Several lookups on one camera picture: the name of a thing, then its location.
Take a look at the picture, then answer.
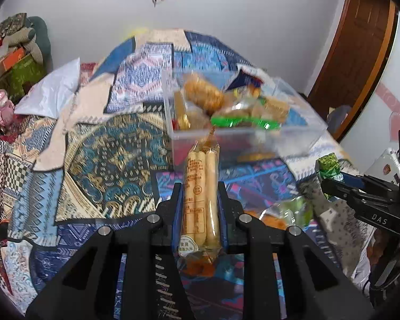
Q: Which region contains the green small snack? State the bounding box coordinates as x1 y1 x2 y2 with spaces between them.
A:
316 153 343 182

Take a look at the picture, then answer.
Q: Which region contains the sausage stick packet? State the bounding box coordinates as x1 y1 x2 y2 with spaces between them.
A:
177 129 222 257

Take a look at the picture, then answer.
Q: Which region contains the round biscuit clear bag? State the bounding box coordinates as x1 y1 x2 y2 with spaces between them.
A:
246 196 314 230

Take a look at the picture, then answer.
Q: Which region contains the clear plastic storage bin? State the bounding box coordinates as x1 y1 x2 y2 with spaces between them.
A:
162 66 327 169

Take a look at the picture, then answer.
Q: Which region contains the yellow label cookie bag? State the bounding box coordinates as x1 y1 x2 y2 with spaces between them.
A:
210 96 282 131

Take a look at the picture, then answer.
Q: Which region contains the square pastry packet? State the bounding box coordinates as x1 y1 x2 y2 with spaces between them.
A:
183 73 225 115

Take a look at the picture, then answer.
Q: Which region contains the orange end cracker packet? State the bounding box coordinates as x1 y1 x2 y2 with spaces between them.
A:
251 96 290 124

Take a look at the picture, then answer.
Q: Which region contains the blue white roll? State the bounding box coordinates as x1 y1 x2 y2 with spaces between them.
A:
225 69 264 91

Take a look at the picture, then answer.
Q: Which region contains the person's right hand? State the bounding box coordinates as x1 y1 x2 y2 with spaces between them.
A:
367 229 400 269

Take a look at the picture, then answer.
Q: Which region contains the brown wooden door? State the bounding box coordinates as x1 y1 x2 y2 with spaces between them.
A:
308 0 398 141

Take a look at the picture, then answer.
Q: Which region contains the patchwork patterned bedspread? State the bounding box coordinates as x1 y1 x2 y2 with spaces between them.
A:
0 30 374 319

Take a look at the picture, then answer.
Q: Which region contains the white pillow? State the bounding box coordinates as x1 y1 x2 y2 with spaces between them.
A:
14 58 81 119

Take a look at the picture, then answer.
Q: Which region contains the pink plush toy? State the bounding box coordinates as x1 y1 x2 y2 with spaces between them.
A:
0 89 15 127

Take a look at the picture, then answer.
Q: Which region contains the green cardboard box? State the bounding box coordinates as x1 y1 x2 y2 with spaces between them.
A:
7 55 46 103

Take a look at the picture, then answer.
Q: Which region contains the cluttered green armchair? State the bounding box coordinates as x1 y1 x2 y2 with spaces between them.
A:
0 13 51 93

